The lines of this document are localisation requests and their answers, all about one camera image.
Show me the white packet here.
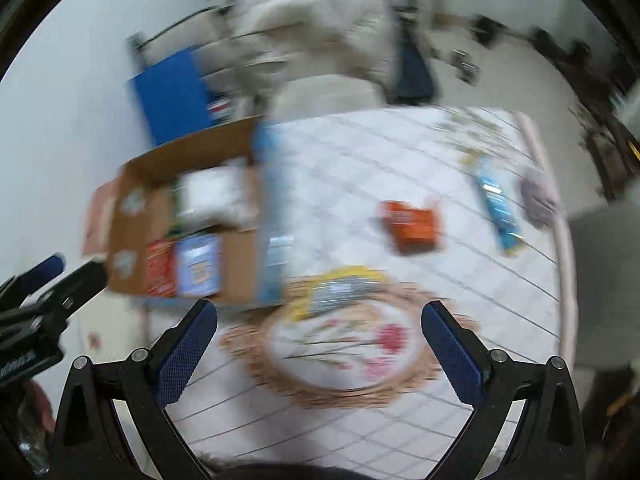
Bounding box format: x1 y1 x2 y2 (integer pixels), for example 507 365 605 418
176 164 257 227

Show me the dark wooden furniture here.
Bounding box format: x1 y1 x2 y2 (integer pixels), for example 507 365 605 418
572 100 640 202

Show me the long blue snack packet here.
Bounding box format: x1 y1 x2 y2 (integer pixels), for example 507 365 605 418
471 156 524 257

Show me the blue printed packet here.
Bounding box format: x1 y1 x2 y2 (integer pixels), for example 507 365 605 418
175 233 224 297

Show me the dark blue bag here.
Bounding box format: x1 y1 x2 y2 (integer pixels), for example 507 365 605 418
394 34 437 104

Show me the round floral placemat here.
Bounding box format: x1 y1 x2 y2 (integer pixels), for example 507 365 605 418
220 280 482 411

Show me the red packet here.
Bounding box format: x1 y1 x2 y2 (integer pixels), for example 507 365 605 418
144 239 179 299

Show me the brown cardboard box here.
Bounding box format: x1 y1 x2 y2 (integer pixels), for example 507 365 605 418
106 119 283 307

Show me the orange snack packet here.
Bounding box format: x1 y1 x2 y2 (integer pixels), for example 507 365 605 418
377 199 449 256

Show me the beige sofa chair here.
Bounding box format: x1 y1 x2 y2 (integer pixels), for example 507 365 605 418
196 0 397 122

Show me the purple soft pouch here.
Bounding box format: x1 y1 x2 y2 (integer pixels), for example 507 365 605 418
519 169 560 229

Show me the blue board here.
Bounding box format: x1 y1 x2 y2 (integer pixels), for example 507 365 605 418
126 46 217 149

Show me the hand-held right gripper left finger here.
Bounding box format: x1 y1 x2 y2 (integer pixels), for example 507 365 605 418
50 299 219 480

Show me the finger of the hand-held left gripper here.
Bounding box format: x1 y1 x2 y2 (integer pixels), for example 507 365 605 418
0 254 67 307
22 259 109 323

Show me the yellow snack packet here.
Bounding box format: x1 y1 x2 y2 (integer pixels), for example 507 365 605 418
292 266 392 324

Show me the tall light blue packet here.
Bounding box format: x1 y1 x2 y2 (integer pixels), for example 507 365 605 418
251 124 297 307

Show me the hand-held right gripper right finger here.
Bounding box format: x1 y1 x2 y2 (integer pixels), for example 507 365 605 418
421 300 586 480

